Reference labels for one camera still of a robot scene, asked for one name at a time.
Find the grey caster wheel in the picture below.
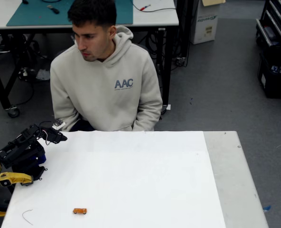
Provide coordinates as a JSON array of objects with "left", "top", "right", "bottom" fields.
[{"left": 7, "top": 106, "right": 20, "bottom": 118}]

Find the man in beige hoodie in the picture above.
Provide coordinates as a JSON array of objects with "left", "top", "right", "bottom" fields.
[{"left": 49, "top": 0, "right": 164, "bottom": 132}]

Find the white crumpled rag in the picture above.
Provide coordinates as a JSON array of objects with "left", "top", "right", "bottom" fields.
[{"left": 35, "top": 68, "right": 51, "bottom": 81}]

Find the white paper sheet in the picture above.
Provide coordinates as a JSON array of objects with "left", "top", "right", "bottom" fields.
[{"left": 0, "top": 130, "right": 226, "bottom": 228}]

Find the green cutting mat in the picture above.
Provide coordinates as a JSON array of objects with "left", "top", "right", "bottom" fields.
[{"left": 6, "top": 0, "right": 133, "bottom": 27}]

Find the black hand tool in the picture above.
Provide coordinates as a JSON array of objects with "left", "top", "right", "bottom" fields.
[{"left": 47, "top": 4, "right": 60, "bottom": 14}]

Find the grey workbench with black legs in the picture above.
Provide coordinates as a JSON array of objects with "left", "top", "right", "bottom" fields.
[{"left": 0, "top": 0, "right": 180, "bottom": 118}]

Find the white cardboard box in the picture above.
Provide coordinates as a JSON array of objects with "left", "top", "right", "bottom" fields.
[{"left": 190, "top": 0, "right": 221, "bottom": 45}]

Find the beige manila folder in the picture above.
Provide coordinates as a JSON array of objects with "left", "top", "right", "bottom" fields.
[{"left": 201, "top": 0, "right": 226, "bottom": 6}]

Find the black storage bin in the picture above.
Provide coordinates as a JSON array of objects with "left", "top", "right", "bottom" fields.
[{"left": 257, "top": 51, "right": 281, "bottom": 99}]

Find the black drawer tool cabinet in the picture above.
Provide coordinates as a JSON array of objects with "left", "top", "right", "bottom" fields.
[{"left": 255, "top": 0, "right": 281, "bottom": 48}]

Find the red white servo wire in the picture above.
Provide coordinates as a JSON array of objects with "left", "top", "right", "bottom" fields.
[{"left": 42, "top": 129, "right": 52, "bottom": 146}]

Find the white wrist camera board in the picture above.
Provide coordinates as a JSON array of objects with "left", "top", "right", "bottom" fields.
[{"left": 52, "top": 120, "right": 66, "bottom": 130}]

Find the black camera cable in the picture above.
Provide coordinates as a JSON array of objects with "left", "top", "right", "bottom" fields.
[{"left": 39, "top": 121, "right": 55, "bottom": 130}]

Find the black cable with red plugs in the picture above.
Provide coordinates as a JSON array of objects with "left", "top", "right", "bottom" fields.
[{"left": 131, "top": 0, "right": 177, "bottom": 12}]

